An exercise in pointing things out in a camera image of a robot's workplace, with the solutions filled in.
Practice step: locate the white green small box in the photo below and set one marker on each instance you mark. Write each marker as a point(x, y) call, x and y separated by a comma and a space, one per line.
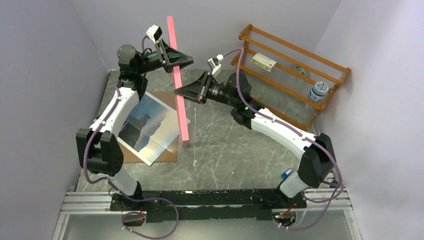
point(263, 62)

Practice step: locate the pink wooden photo frame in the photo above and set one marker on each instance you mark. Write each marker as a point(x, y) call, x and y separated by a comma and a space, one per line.
point(183, 124)

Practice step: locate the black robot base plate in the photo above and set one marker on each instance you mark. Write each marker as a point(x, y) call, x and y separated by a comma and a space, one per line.
point(167, 205)

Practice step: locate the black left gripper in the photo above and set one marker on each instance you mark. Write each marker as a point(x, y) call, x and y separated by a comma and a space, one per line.
point(172, 57)

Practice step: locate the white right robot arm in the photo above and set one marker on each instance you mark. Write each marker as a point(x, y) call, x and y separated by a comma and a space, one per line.
point(316, 153)

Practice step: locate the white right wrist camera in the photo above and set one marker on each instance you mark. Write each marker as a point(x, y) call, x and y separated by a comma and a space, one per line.
point(214, 64)

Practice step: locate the blue white round jar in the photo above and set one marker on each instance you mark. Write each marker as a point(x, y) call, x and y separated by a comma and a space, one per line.
point(319, 91)

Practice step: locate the orange wooden shelf rack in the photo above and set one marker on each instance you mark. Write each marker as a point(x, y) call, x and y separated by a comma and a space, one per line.
point(286, 92)

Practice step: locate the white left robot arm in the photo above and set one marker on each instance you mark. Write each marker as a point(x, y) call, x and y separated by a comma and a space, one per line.
point(99, 152)

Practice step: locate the aluminium rail frame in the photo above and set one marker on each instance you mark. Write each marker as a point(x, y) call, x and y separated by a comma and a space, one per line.
point(223, 185)

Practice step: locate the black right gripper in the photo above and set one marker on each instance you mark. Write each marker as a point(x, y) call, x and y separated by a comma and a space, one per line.
point(197, 90)

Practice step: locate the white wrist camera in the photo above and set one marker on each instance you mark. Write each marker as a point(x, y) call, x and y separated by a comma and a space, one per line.
point(214, 64)
point(154, 33)

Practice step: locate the landscape photo print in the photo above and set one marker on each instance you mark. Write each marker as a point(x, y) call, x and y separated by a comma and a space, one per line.
point(150, 127)

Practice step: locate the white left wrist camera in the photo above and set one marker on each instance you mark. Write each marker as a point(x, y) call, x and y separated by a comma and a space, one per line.
point(154, 33)

